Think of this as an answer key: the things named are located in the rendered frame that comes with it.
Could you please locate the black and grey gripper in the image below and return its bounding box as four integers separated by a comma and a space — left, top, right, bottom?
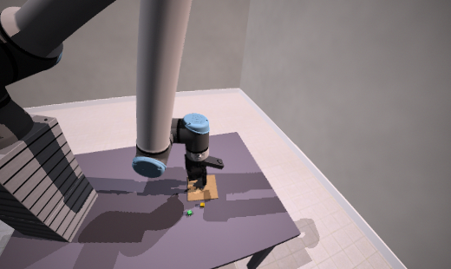
185, 154, 207, 190

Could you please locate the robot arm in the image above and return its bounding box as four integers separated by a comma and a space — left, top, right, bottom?
0, 0, 224, 178

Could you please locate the peach square mat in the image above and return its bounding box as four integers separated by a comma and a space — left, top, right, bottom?
188, 175, 219, 201

